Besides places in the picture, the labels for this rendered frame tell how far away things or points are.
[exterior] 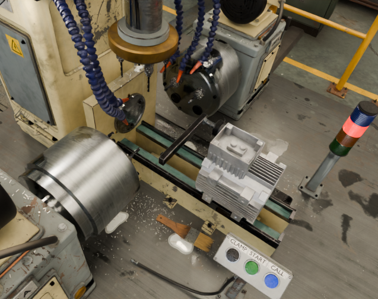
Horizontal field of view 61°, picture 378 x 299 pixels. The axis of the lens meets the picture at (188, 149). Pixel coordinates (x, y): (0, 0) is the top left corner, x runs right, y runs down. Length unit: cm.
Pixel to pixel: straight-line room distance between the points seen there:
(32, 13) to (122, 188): 46
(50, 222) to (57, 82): 43
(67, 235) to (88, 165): 18
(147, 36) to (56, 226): 47
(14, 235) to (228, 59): 85
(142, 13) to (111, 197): 44
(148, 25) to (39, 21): 26
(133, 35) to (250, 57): 56
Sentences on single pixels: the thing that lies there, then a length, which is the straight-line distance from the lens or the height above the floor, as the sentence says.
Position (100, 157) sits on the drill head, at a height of 116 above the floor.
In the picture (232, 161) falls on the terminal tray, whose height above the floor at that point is 112.
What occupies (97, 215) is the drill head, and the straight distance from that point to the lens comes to 79.
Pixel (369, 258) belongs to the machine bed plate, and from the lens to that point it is 128.
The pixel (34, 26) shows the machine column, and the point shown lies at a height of 134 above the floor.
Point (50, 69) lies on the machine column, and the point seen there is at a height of 122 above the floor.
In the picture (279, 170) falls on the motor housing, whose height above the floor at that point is 111.
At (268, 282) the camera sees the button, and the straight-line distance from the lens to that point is 78.
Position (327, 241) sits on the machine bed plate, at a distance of 122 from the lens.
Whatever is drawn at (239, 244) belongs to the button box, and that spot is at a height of 108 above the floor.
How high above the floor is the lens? 177
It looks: 49 degrees down
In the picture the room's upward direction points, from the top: 10 degrees clockwise
